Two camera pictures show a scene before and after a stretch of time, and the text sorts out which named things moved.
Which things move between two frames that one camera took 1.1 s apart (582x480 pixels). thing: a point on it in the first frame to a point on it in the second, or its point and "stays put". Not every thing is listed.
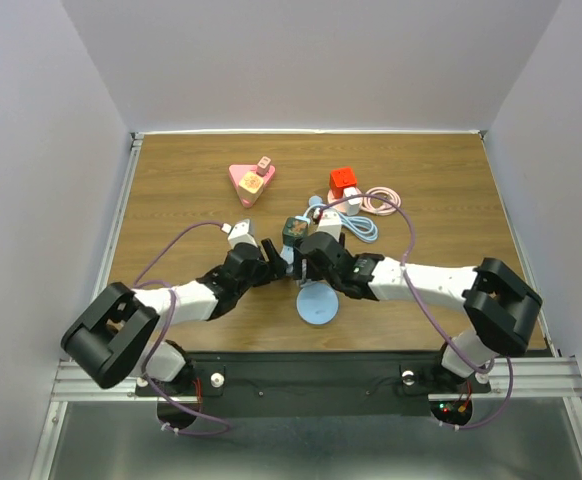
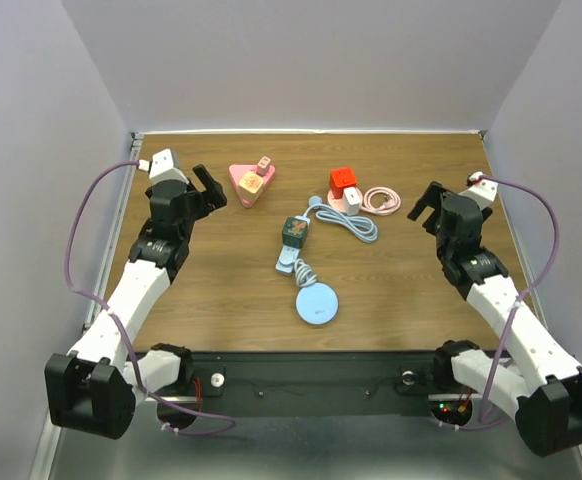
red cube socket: (341, 178) stays put
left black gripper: (274, 272) to (209, 200)
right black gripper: (298, 261) to (433, 198)
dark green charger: (293, 230) stays put
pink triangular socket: (239, 170) stays put
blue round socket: (317, 303) stays put
